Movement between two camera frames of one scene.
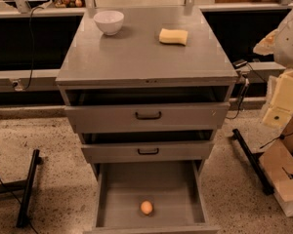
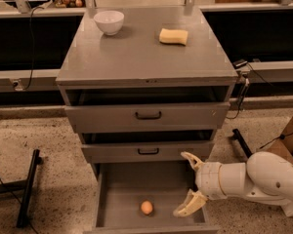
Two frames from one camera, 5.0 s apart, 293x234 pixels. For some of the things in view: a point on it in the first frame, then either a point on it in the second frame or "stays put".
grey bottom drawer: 177,190 stays put
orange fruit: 146,207 stays put
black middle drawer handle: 148,153 stays put
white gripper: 290,43 to 209,179
